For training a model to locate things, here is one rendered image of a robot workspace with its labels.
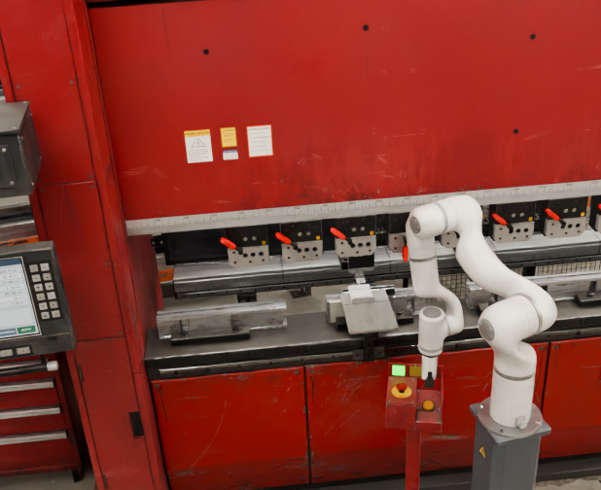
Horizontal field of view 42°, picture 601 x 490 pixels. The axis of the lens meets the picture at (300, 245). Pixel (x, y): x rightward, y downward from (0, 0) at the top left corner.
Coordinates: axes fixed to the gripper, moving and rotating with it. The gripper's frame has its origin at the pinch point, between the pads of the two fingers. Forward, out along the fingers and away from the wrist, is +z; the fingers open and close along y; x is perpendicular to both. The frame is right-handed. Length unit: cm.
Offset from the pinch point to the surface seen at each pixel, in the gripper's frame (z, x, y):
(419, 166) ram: -64, -5, -42
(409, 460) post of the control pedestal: 38.0, -6.3, 2.8
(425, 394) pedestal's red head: 10.9, -1.2, -5.2
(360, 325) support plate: -14.5, -25.2, -12.5
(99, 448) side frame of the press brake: 28, -123, 16
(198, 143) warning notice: -81, -80, -25
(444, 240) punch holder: -33, 5, -42
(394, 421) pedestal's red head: 14.3, -12.0, 6.1
